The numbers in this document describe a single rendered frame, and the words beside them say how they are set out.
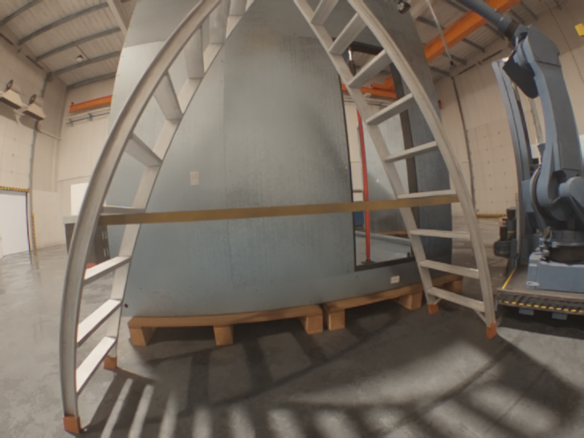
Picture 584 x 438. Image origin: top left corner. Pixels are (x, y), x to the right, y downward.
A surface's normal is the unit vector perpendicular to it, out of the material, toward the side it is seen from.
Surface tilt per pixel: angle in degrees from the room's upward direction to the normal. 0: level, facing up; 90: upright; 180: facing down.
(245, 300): 90
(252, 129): 90
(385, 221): 90
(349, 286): 90
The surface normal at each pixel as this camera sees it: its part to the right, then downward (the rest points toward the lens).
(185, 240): 0.20, 0.02
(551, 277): -0.86, 0.07
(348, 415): -0.06, -1.00
